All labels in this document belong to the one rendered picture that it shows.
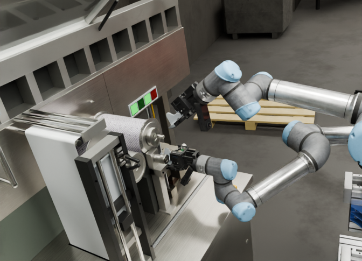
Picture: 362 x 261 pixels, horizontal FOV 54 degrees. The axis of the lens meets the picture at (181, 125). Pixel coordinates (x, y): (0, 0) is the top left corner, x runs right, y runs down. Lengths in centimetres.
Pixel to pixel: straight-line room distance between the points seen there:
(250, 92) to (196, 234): 62
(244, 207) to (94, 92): 81
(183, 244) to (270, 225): 139
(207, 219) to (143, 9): 108
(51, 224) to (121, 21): 96
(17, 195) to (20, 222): 11
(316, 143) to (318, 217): 142
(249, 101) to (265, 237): 167
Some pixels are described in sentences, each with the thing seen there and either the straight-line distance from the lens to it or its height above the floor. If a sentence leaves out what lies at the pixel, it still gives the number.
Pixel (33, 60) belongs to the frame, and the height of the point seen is 161.
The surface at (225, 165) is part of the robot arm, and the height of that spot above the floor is 114.
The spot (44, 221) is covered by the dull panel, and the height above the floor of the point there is 100.
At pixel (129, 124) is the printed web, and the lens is 143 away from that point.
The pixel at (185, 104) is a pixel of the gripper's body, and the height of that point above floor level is 142.
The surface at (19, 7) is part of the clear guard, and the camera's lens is 113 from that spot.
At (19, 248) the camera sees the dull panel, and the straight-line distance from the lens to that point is 157.
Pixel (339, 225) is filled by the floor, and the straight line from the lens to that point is 281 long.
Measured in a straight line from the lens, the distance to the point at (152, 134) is 140.
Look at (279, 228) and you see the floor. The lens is 273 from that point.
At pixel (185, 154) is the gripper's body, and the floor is 115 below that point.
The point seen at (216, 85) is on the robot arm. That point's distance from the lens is 114.
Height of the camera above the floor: 194
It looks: 28 degrees down
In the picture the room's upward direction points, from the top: 10 degrees counter-clockwise
